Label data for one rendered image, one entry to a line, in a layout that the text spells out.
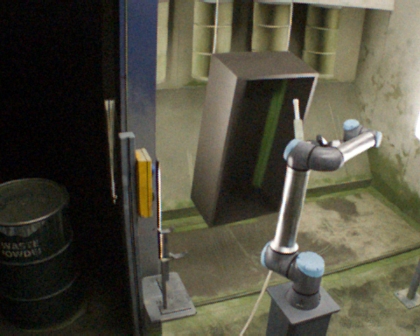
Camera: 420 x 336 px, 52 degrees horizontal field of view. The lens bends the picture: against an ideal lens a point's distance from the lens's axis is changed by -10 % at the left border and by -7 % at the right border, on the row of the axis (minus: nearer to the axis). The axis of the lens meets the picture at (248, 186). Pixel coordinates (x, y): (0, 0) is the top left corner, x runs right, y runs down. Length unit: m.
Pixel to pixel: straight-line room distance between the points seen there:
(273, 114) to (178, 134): 1.11
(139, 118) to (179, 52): 2.03
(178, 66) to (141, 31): 2.13
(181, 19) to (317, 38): 1.28
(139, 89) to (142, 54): 0.17
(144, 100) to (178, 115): 2.03
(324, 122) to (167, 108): 1.66
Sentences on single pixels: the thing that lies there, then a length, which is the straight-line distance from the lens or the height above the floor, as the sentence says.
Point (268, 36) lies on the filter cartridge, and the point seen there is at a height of 1.65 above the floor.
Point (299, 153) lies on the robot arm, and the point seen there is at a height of 1.45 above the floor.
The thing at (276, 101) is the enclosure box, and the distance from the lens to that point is 3.40.
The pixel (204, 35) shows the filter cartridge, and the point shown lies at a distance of 3.93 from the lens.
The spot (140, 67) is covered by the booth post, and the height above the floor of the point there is 1.78.
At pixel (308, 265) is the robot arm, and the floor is 0.91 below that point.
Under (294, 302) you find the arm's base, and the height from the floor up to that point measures 0.67.
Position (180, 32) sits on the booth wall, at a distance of 4.21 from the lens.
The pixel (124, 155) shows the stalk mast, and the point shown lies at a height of 1.57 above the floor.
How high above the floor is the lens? 2.31
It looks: 28 degrees down
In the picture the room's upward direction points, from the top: 5 degrees clockwise
